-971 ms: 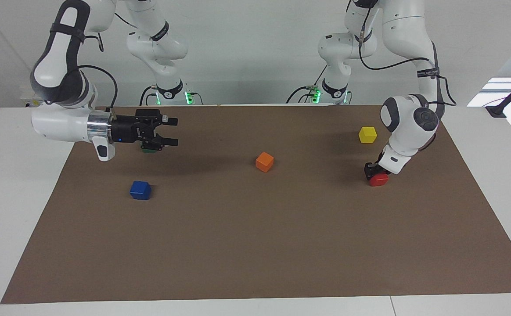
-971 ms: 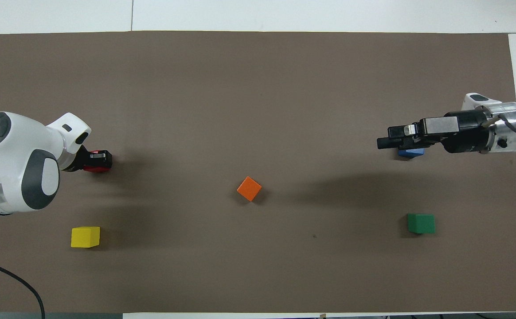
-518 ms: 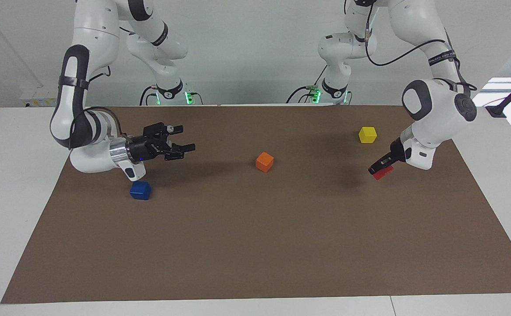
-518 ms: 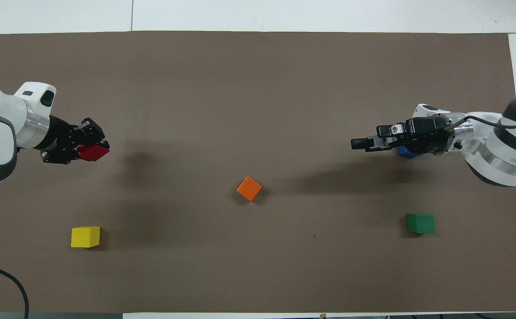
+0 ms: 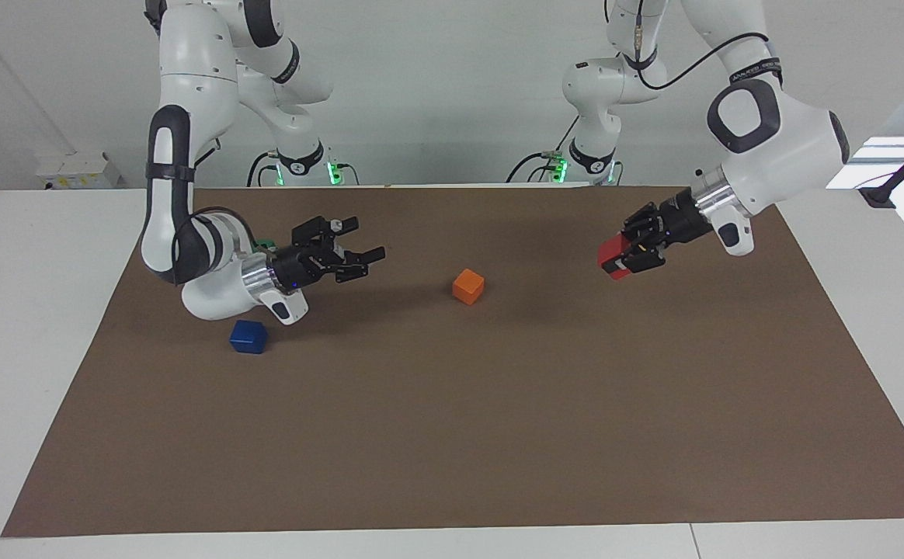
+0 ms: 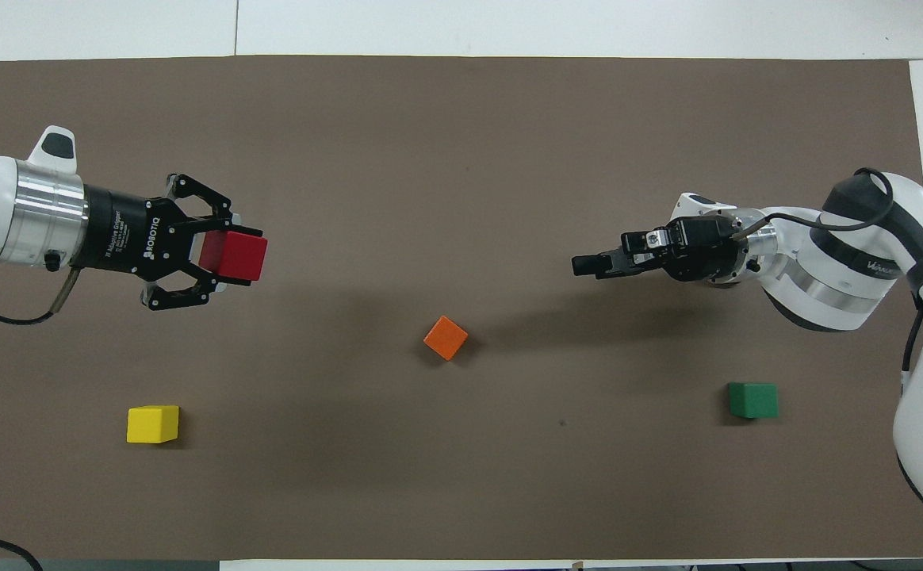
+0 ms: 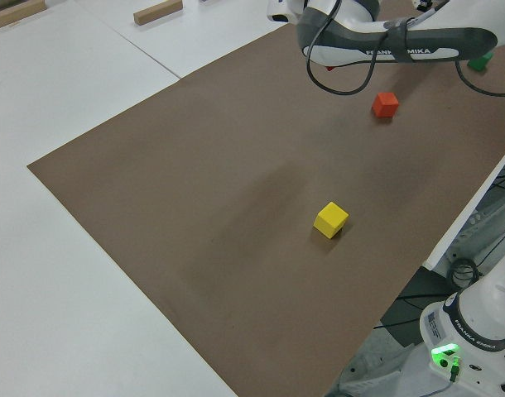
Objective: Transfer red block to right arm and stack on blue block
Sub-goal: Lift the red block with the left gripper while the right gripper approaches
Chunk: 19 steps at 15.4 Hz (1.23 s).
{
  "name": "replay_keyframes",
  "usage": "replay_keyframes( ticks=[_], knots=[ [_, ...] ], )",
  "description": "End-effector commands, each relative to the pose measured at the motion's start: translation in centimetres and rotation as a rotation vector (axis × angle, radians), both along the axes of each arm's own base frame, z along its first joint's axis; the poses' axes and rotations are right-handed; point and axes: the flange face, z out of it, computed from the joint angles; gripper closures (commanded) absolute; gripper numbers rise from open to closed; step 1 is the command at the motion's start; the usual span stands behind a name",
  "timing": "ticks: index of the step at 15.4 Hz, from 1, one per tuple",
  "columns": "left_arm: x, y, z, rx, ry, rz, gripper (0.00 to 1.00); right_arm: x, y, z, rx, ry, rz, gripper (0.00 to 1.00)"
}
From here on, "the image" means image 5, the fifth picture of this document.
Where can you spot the green wooden block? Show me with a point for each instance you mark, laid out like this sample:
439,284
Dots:
265,244

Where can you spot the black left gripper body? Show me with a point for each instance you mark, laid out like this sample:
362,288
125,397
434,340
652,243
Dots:
685,219

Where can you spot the white plastic box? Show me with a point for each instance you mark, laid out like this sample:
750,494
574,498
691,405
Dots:
79,171

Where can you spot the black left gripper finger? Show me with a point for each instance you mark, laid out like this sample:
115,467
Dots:
644,223
642,258

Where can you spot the orange wooden block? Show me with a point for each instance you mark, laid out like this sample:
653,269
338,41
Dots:
468,286

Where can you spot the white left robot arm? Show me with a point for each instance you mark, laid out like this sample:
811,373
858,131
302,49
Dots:
786,132

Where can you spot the red wooden block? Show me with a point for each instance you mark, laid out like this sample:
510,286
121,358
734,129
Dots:
611,252

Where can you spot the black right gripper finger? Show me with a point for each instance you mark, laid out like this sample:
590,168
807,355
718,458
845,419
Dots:
324,231
359,264

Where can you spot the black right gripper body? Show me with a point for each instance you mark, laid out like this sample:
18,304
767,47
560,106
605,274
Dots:
304,262

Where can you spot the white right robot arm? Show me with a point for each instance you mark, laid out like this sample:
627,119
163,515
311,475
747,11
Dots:
188,93

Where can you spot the brown table mat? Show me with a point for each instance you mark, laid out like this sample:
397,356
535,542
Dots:
452,427

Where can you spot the blue wooden block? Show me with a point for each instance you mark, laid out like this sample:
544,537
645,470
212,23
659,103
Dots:
248,337

